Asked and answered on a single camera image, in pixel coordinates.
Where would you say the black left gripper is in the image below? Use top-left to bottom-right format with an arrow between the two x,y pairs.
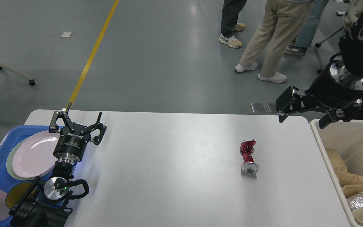
49,102 -> 107,165

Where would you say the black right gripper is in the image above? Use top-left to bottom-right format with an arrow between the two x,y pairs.
275,61 -> 363,129

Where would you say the pink plate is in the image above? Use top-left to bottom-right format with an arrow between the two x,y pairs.
13,130 -> 63,177

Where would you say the teal mug yellow inside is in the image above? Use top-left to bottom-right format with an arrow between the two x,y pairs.
5,181 -> 31,209

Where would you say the brown paper bag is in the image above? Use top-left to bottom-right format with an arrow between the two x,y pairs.
326,150 -> 363,198

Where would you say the crushed red can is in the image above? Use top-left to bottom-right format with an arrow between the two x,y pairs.
240,140 -> 259,174

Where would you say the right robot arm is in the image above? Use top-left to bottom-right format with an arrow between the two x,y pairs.
275,12 -> 363,128

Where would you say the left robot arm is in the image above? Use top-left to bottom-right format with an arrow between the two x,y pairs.
9,102 -> 107,227

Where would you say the metal floor plate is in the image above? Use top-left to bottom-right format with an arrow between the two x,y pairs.
251,102 -> 278,113

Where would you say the beige plastic bin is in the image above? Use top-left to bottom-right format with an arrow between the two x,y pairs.
309,119 -> 363,227

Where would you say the person in light jeans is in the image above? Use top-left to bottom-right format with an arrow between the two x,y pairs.
284,0 -> 329,55

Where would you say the green plate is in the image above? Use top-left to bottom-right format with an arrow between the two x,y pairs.
7,136 -> 56,181

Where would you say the blue plastic tray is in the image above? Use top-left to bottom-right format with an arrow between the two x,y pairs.
0,125 -> 60,193

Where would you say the person in khaki trousers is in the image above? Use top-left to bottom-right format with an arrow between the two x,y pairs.
235,0 -> 314,83

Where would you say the person in dark jeans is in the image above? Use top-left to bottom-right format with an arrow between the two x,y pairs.
219,0 -> 247,49

